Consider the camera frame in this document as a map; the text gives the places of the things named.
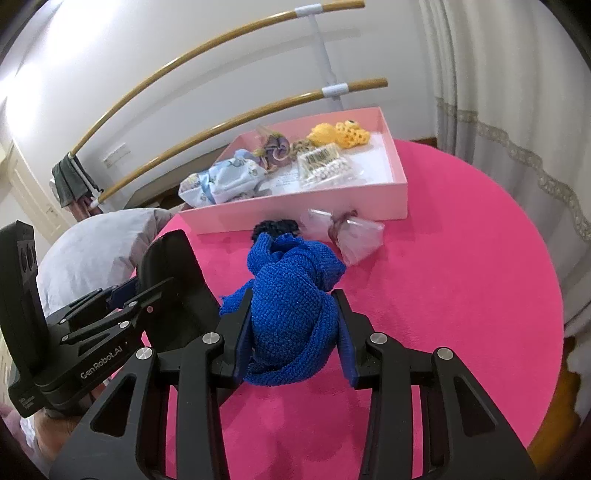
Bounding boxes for blue knitted cloth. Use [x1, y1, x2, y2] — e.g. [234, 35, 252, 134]
[219, 233, 346, 387]

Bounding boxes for dark navy crochet scrunchie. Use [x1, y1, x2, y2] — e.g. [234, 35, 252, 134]
[252, 219, 300, 243]

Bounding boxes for cartoon print baby cloth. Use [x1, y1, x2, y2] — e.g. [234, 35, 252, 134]
[178, 149, 267, 208]

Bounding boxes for pastel organza ribbon bundle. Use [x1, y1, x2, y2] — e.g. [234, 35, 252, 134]
[252, 125, 291, 172]

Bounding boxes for clear plastic bag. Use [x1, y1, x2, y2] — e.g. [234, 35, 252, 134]
[300, 209, 385, 266]

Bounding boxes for bag of cotton swabs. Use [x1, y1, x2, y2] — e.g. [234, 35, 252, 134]
[297, 143, 358, 190]

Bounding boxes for beige scrunchie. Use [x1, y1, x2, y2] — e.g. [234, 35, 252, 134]
[288, 138, 317, 161]

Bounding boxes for yellow crochet toy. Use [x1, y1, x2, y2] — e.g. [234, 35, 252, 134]
[307, 120, 370, 149]

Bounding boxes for person's left hand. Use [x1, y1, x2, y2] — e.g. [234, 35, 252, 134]
[33, 409, 81, 475]

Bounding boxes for grey quilt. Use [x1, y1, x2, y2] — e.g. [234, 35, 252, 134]
[37, 208, 173, 316]

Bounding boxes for lower wooden ballet bar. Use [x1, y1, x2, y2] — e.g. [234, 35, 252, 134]
[91, 78, 389, 207]

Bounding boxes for wooden ballet bar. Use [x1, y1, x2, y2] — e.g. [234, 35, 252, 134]
[91, 78, 389, 207]
[67, 0, 367, 158]

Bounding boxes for dark top white bench cabinet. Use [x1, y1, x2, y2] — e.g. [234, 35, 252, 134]
[124, 146, 225, 209]

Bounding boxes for grey clothes on bar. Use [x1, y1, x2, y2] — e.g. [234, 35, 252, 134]
[52, 153, 99, 208]

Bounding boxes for white door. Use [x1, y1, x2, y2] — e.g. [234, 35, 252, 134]
[1, 142, 69, 245]

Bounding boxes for pink cardboard box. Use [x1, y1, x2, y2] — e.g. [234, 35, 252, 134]
[179, 107, 408, 234]

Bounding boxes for upper wooden ballet bar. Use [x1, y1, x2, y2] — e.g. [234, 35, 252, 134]
[67, 0, 367, 158]

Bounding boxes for cream curtain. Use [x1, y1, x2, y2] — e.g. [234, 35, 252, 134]
[420, 1, 590, 380]

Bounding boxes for white wall switch plate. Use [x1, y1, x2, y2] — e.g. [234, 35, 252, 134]
[103, 143, 130, 168]

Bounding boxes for white bar support post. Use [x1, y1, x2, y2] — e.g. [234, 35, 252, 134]
[294, 3, 344, 111]

